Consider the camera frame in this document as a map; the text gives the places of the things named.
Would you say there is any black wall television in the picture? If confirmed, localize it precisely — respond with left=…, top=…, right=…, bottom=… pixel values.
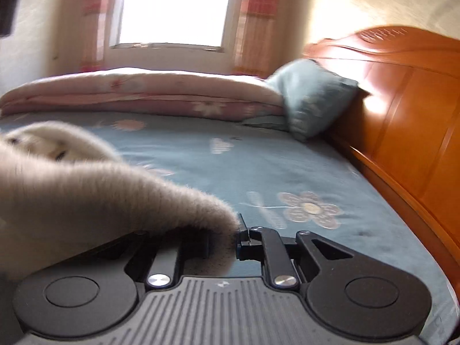
left=0, top=0, right=18, bottom=37

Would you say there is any white fuzzy sweater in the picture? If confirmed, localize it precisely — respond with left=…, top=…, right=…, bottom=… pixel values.
left=0, top=121, right=241, bottom=284

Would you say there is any wooden headboard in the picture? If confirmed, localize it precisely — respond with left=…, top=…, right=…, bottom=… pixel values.
left=304, top=25, right=460, bottom=288

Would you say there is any flat teal pillow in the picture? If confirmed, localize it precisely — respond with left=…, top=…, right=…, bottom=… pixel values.
left=241, top=113, right=288, bottom=132

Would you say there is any window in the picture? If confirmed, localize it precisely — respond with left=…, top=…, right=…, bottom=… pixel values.
left=110, top=0, right=234, bottom=51

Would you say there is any pink floral quilt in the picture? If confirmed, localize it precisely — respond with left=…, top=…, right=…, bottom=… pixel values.
left=0, top=68, right=288, bottom=123

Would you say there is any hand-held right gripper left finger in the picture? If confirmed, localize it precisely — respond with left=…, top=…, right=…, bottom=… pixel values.
left=88, top=230, right=212, bottom=290

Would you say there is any pink striped curtain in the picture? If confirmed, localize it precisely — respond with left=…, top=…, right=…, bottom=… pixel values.
left=77, top=0, right=126, bottom=72
left=232, top=0, right=275, bottom=76

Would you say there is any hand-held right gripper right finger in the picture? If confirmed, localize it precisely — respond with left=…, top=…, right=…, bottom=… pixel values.
left=235, top=214, right=354, bottom=292

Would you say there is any teal printed pillow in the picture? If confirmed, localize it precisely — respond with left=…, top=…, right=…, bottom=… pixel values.
left=266, top=58, right=360, bottom=141

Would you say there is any bed with blue floral sheet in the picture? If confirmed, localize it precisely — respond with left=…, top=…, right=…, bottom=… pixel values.
left=0, top=110, right=460, bottom=345

